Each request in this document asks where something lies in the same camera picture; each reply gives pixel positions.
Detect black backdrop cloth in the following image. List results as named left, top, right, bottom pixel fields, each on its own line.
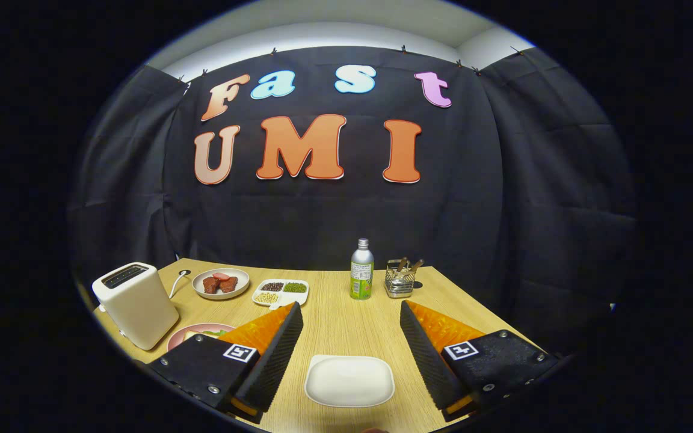
left=69, top=45, right=639, bottom=361

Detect white toaster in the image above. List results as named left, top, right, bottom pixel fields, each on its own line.
left=92, top=262, right=180, bottom=351

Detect pink round plate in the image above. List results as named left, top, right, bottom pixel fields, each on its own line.
left=167, top=323, right=236, bottom=352

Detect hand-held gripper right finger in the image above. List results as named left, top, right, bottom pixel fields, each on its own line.
left=399, top=301, right=564, bottom=423

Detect green label metal bottle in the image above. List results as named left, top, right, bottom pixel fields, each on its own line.
left=350, top=238, right=375, bottom=300

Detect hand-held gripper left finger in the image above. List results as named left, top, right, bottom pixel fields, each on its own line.
left=145, top=302, right=304, bottom=424

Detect white square plate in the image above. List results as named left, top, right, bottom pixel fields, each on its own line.
left=304, top=354, right=395, bottom=408

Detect metal wire utensil holder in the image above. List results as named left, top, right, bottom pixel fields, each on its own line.
left=384, top=259, right=417, bottom=299

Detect white round plate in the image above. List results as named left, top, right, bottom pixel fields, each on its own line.
left=192, top=268, right=250, bottom=300

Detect white divided dish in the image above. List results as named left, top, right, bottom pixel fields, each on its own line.
left=252, top=279, right=310, bottom=310

